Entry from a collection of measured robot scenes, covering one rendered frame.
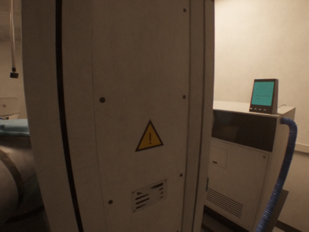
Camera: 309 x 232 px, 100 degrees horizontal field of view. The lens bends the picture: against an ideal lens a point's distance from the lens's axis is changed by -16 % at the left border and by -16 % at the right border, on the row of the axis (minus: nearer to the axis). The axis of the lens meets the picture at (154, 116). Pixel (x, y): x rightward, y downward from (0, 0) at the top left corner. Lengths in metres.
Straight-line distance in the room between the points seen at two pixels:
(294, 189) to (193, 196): 1.80
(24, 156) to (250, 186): 0.90
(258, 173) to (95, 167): 0.77
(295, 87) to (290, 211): 1.32
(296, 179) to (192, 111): 1.87
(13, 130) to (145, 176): 0.24
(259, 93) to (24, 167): 0.89
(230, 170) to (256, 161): 0.16
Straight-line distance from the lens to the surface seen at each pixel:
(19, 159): 0.33
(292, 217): 2.32
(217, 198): 1.06
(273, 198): 0.89
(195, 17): 0.35
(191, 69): 0.31
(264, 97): 0.85
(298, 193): 2.17
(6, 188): 0.30
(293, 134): 0.84
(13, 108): 4.45
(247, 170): 0.89
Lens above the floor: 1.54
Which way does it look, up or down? 9 degrees down
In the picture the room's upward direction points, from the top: straight up
